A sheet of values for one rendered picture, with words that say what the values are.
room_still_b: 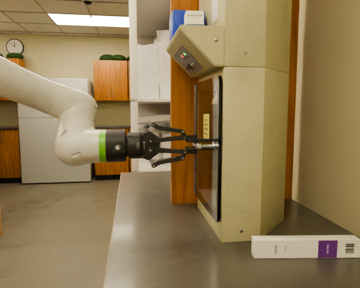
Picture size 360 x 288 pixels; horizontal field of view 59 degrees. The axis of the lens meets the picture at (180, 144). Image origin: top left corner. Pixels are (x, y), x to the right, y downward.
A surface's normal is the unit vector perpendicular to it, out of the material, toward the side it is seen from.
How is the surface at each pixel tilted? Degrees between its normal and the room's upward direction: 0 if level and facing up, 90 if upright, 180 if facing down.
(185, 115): 90
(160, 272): 0
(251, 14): 90
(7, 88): 124
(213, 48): 90
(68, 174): 90
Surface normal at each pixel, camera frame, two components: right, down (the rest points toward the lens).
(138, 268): 0.00, -0.99
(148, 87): -0.28, 0.16
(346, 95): -0.99, 0.02
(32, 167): 0.15, 0.11
